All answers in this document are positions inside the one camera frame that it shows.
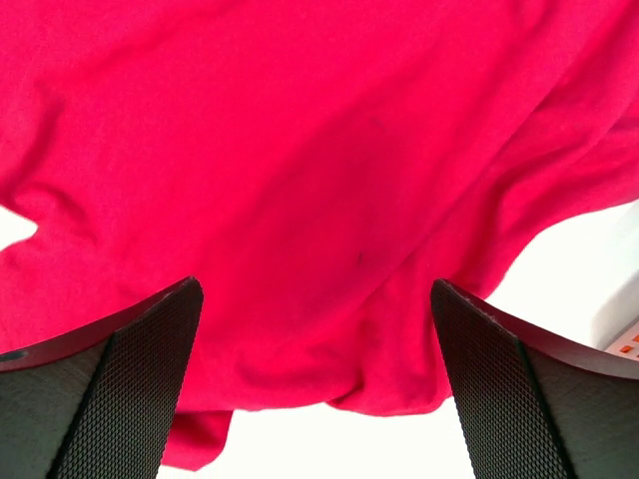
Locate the white plastic laundry basket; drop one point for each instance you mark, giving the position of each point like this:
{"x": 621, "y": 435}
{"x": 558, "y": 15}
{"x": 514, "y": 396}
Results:
{"x": 615, "y": 325}

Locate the crimson red t shirt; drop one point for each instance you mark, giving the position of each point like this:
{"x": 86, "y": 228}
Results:
{"x": 316, "y": 165}

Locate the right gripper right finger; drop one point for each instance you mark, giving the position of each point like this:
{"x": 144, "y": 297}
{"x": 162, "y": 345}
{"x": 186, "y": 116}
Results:
{"x": 531, "y": 403}

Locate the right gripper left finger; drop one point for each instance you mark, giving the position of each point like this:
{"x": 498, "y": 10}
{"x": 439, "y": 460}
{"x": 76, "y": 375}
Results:
{"x": 99, "y": 401}

